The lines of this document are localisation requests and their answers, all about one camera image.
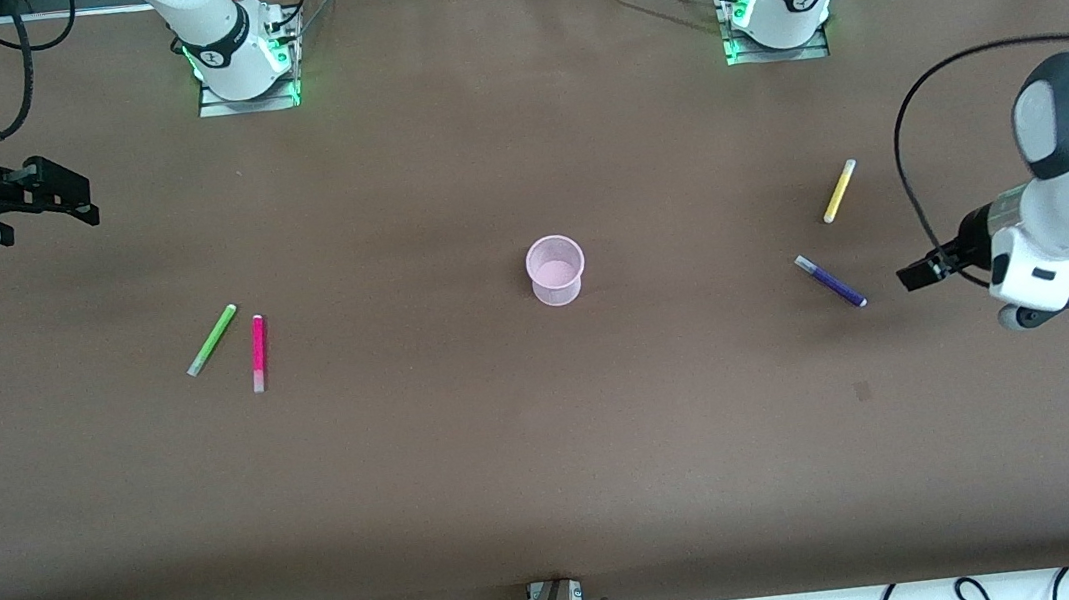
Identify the pink pen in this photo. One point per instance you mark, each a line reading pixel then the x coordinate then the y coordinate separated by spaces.
pixel 258 353

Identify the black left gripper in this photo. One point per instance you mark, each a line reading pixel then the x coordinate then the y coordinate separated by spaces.
pixel 954 254

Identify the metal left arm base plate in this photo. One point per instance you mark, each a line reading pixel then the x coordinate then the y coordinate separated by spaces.
pixel 778 53

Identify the purple pen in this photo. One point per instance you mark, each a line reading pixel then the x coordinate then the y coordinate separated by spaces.
pixel 830 280

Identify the yellow pen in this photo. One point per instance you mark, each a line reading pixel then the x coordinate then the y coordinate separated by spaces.
pixel 839 191

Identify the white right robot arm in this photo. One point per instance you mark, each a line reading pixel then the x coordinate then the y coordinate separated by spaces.
pixel 211 25

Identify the green pen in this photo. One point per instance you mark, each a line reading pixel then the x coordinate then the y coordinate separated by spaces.
pixel 212 340

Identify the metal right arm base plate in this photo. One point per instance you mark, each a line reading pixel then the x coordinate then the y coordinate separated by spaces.
pixel 250 101

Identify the pink plastic cup holder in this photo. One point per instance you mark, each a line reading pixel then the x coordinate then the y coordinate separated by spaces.
pixel 556 272

